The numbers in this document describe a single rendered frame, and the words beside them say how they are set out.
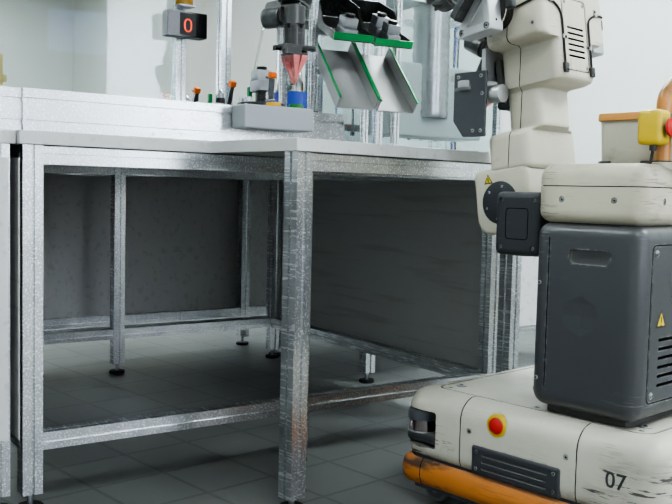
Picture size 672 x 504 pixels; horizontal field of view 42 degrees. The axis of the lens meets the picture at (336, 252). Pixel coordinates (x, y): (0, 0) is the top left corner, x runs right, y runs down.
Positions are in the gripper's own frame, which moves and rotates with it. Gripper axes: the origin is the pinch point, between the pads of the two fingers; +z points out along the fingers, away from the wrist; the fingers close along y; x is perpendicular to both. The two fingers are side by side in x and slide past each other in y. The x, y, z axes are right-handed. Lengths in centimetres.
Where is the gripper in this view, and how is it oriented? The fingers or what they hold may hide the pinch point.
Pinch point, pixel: (293, 80)
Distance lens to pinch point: 244.0
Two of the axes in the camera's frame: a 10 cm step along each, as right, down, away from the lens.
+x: 5.8, 0.8, -8.1
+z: -0.2, 10.0, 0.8
